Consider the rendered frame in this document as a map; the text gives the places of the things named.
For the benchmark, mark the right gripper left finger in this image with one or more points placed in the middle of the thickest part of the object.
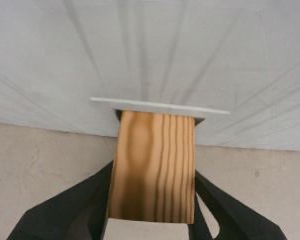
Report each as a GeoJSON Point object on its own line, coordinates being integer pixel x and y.
{"type": "Point", "coordinates": [64, 216]}

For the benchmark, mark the light wooden board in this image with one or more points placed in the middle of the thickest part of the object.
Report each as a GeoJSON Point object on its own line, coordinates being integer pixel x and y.
{"type": "Point", "coordinates": [153, 176]}

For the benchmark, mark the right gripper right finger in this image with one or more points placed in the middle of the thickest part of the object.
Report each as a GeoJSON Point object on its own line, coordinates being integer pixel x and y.
{"type": "Point", "coordinates": [236, 220]}

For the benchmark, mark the grey panel wall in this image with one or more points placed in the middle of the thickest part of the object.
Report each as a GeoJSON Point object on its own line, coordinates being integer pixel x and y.
{"type": "Point", "coordinates": [241, 56]}

